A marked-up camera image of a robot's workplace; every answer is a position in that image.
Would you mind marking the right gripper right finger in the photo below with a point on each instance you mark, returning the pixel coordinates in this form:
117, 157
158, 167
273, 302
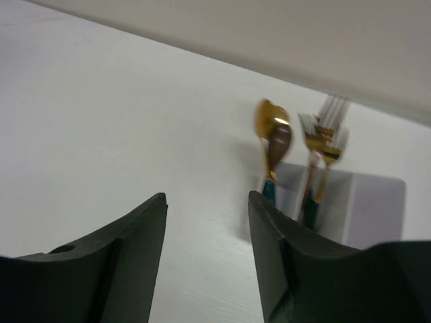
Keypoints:
305, 277

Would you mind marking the gold round spoon green handle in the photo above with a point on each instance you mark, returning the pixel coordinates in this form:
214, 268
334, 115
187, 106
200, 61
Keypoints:
278, 145

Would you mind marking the gold fork green handle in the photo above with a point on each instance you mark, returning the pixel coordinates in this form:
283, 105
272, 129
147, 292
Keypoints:
331, 151
332, 114

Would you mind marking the white divided utensil container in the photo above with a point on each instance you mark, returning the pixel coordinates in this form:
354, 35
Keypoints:
358, 210

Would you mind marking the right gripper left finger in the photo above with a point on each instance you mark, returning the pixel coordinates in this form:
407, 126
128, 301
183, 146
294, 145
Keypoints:
108, 275

